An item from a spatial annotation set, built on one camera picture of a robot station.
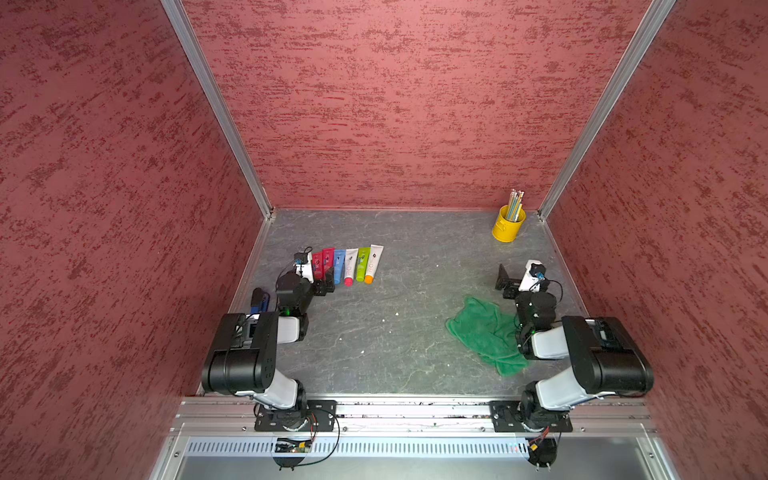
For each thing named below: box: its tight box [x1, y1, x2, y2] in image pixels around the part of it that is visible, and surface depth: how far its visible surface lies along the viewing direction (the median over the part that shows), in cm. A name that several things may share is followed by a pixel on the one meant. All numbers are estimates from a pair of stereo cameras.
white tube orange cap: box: [364, 244, 384, 285], surface depth 105 cm
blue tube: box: [334, 249, 346, 285], surface depth 105 cm
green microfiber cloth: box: [445, 296, 529, 377], surface depth 89 cm
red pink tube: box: [322, 247, 336, 281], surface depth 106 cm
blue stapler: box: [250, 287, 270, 314], surface depth 94 cm
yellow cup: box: [492, 204, 527, 243], surface depth 109 cm
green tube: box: [356, 247, 371, 282], surface depth 105 cm
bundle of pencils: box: [506, 188, 525, 222], surface depth 108 cm
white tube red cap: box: [344, 248, 359, 287], surface depth 103 cm
